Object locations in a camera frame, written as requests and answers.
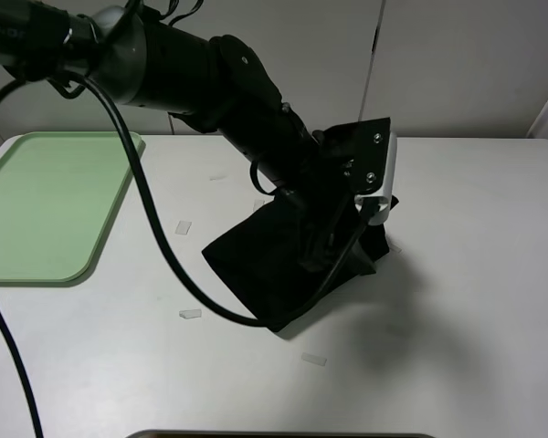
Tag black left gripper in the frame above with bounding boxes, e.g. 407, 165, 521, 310
255, 131, 354, 272

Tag black short sleeve shirt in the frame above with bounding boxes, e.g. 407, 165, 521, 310
201, 191, 399, 334

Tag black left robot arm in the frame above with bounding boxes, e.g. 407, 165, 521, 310
0, 1, 346, 272

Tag light green plastic tray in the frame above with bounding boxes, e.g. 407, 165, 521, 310
0, 132, 132, 287

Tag clear tape strip middle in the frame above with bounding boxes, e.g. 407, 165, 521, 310
254, 200, 265, 211

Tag clear tape strip near centre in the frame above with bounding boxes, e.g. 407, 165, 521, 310
301, 352, 327, 367

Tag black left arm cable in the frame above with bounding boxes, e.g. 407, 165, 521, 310
0, 75, 380, 438

